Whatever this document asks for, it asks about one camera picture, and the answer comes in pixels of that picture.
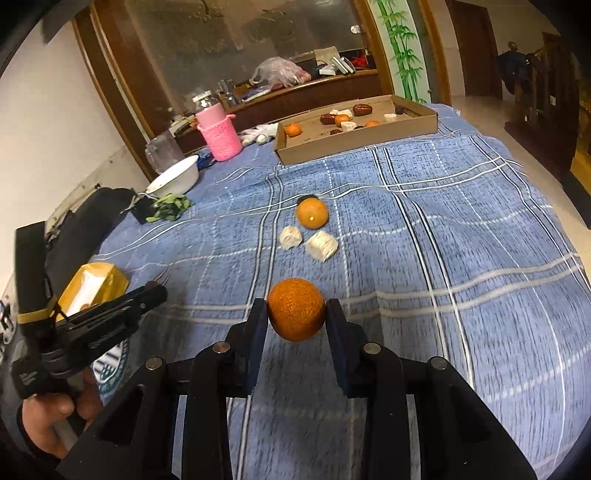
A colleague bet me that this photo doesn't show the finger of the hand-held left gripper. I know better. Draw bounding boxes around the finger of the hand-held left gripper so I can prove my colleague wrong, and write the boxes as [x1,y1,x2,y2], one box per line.
[59,281,168,331]
[61,314,141,357]

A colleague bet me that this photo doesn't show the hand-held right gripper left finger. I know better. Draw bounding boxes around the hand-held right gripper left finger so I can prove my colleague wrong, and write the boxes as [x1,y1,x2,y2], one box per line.
[55,298,269,480]

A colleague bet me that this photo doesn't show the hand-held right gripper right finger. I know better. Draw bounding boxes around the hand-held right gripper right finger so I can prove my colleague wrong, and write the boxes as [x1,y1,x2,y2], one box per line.
[325,299,539,480]

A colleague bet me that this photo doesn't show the yellow cardboard box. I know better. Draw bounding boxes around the yellow cardboard box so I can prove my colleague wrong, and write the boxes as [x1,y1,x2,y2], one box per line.
[55,261,130,324]

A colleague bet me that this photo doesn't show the person's left hand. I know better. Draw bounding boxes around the person's left hand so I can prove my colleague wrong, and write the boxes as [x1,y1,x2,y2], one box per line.
[21,369,106,459]

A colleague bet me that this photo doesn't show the black bag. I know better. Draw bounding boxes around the black bag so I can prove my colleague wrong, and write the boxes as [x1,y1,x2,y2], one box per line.
[44,187,139,273]

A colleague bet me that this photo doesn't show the green leaves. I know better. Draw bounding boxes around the green leaves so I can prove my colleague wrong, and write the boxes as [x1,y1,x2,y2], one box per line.
[146,194,192,222]

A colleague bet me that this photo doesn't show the square cream pastry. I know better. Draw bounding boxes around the square cream pastry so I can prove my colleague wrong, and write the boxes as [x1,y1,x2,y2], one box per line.
[304,231,339,262]

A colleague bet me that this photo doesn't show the white enamel bowl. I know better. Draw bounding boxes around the white enamel bowl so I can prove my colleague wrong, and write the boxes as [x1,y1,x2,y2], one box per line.
[146,155,200,197]

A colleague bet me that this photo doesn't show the clear glass pitcher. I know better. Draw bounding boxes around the clear glass pitcher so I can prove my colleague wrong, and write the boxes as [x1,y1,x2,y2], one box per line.
[145,131,185,172]

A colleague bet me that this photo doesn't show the blue plaid tablecloth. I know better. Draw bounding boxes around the blue plaid tablecloth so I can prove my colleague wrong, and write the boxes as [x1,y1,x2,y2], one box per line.
[90,102,591,480]

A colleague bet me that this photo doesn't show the pink knitted bottle holder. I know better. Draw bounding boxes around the pink knitted bottle holder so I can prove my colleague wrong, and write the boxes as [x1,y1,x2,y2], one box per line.
[198,114,244,162]

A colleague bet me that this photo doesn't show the brown cardboard tray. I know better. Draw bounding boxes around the brown cardboard tray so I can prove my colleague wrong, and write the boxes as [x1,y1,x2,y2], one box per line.
[273,95,438,166]

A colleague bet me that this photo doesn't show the white cloth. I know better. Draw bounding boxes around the white cloth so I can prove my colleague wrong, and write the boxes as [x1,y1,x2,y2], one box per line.
[238,124,280,146]

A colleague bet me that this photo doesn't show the pink water bottle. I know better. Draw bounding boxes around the pink water bottle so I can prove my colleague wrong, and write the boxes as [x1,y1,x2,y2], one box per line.
[191,91,227,127]

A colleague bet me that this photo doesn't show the wooden sideboard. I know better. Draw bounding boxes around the wooden sideboard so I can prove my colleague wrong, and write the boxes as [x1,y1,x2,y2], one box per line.
[175,69,384,148]

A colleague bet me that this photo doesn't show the white plastic bag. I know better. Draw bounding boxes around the white plastic bag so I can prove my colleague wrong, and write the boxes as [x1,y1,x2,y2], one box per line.
[249,56,311,88]

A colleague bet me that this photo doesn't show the pile of papers and boxes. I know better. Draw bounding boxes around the pile of papers and boxes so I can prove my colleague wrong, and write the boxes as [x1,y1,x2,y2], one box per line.
[316,46,356,77]

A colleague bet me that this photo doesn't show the bamboo painted panel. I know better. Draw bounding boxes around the bamboo painted panel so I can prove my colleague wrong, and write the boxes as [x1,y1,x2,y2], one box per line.
[374,0,428,104]

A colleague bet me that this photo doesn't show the wooden door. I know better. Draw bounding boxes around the wooden door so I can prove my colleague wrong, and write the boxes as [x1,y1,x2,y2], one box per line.
[445,0,503,99]

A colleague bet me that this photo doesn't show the dark hanging jacket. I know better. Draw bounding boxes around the dark hanging jacket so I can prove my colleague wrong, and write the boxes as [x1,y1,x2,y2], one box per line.
[498,41,541,93]

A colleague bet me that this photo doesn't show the wooden stair railing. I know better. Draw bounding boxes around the wooden stair railing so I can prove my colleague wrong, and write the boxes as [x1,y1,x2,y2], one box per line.
[503,32,585,181]

